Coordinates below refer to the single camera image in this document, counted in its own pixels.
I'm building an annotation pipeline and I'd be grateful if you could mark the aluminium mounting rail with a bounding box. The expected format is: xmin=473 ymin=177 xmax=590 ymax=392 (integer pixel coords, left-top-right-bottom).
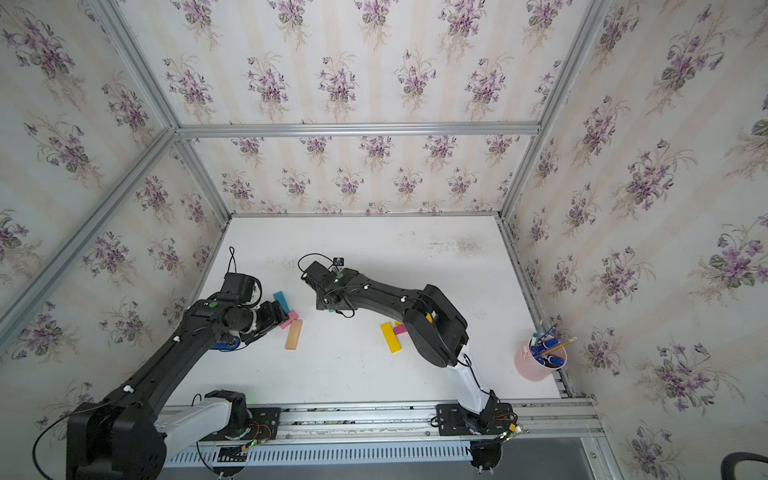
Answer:
xmin=107 ymin=395 xmax=604 ymax=448

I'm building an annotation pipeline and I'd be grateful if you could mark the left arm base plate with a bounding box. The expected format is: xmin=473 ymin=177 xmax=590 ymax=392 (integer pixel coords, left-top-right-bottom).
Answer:
xmin=201 ymin=407 xmax=282 ymax=443

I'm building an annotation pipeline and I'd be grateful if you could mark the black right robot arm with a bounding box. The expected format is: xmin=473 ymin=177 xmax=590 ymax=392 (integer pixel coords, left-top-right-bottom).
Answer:
xmin=301 ymin=262 xmax=519 ymax=441

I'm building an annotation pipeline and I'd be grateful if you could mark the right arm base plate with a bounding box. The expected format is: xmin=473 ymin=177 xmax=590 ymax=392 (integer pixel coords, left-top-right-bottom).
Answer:
xmin=430 ymin=399 xmax=519 ymax=436

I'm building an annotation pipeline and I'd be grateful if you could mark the yellow long wooden block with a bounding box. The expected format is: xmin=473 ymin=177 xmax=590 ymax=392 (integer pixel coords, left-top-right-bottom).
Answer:
xmin=380 ymin=323 xmax=402 ymax=354

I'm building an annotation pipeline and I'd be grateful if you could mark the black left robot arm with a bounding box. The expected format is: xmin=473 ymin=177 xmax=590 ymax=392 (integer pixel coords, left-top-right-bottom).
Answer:
xmin=63 ymin=273 xmax=289 ymax=479

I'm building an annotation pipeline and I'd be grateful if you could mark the natural beige wooden block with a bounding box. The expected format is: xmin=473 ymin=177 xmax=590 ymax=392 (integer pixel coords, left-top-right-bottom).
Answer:
xmin=285 ymin=319 xmax=303 ymax=351

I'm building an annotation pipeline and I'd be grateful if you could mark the light pink wooden block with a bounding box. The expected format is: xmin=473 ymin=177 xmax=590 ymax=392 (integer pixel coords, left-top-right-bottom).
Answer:
xmin=280 ymin=310 xmax=300 ymax=329

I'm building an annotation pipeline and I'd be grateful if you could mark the pink pen cup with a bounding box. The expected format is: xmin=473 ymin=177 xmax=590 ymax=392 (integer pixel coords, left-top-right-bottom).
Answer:
xmin=514 ymin=339 xmax=568 ymax=382

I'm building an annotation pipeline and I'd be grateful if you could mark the blue black small device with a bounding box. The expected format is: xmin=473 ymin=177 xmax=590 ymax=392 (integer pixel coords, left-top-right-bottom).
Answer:
xmin=211 ymin=338 xmax=242 ymax=352

